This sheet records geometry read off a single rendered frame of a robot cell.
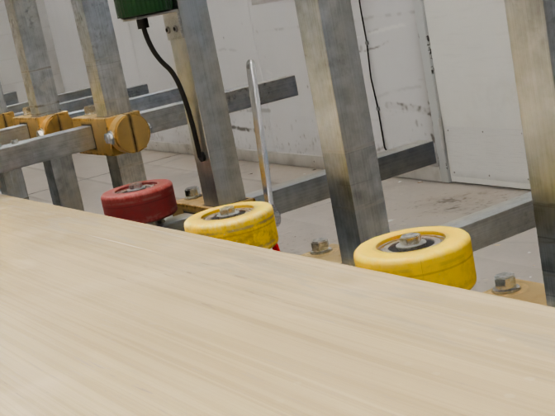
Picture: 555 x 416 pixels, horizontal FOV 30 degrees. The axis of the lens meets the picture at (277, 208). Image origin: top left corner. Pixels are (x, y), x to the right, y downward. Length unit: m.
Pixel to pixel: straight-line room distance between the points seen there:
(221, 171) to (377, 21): 4.28
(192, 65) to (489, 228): 0.35
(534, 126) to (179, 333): 0.28
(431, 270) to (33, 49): 1.00
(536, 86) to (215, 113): 0.48
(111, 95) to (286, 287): 0.71
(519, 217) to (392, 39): 4.21
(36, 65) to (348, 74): 0.75
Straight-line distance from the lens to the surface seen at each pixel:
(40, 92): 1.58
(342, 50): 0.91
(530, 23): 0.72
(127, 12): 1.09
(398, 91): 5.34
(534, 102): 0.73
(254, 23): 6.47
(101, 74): 1.34
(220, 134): 1.13
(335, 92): 0.90
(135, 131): 1.33
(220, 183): 1.13
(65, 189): 1.59
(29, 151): 1.35
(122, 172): 1.35
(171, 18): 1.12
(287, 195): 1.23
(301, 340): 0.58
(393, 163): 1.32
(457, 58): 4.93
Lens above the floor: 1.09
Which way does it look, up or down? 12 degrees down
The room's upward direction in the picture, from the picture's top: 11 degrees counter-clockwise
